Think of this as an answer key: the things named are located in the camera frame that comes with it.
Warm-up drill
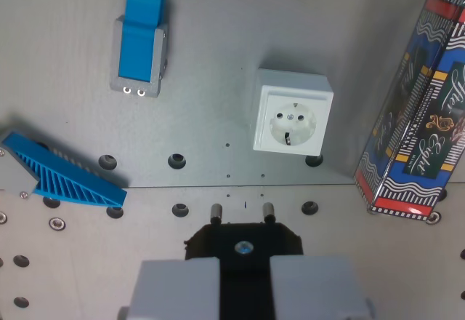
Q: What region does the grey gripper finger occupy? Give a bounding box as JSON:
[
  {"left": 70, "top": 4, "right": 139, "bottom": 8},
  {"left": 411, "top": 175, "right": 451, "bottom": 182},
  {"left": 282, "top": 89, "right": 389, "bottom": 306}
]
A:
[
  {"left": 269, "top": 254, "right": 377, "bottom": 320},
  {"left": 118, "top": 256, "right": 222, "bottom": 320}
]

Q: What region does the black two-pin power plug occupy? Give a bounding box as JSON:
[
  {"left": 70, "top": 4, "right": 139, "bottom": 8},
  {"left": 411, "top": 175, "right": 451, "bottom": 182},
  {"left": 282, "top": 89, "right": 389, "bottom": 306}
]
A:
[{"left": 183, "top": 202, "right": 304, "bottom": 320}]

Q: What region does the blue ribbed plastic wedge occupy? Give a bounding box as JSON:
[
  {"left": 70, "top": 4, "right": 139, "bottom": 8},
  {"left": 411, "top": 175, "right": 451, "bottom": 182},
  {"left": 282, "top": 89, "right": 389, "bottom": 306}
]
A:
[{"left": 1, "top": 132, "right": 128, "bottom": 210}]

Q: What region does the colourful patterned box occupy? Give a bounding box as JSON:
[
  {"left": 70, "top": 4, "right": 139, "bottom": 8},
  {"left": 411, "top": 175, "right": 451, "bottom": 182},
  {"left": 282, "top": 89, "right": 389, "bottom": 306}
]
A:
[{"left": 352, "top": 0, "right": 465, "bottom": 223}]

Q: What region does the white wall socket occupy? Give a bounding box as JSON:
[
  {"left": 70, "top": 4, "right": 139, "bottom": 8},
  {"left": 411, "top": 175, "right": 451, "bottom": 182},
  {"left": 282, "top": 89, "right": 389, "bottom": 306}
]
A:
[{"left": 249, "top": 67, "right": 334, "bottom": 156}]

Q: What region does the grey wedge mount bracket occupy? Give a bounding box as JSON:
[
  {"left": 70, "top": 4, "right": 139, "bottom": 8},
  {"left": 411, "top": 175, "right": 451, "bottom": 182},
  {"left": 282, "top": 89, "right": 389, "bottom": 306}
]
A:
[{"left": 0, "top": 144, "right": 40, "bottom": 199}]

